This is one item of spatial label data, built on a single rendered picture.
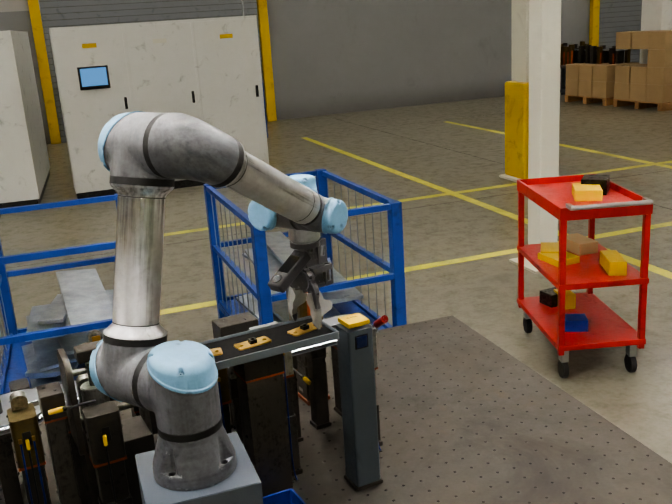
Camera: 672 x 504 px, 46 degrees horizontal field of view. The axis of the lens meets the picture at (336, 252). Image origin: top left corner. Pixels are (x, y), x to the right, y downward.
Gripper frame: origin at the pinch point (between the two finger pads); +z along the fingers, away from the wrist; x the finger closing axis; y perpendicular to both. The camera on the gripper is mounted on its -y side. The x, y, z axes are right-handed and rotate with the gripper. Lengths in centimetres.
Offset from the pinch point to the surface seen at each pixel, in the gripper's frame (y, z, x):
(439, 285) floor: 297, 118, 216
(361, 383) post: 11.1, 18.2, -7.0
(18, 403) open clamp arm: -59, 9, 32
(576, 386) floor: 219, 118, 58
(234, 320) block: 11, 15, 48
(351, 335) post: 9.2, 4.7, -6.5
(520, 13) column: 632, -65, 383
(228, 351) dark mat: -19.8, 2.0, 3.7
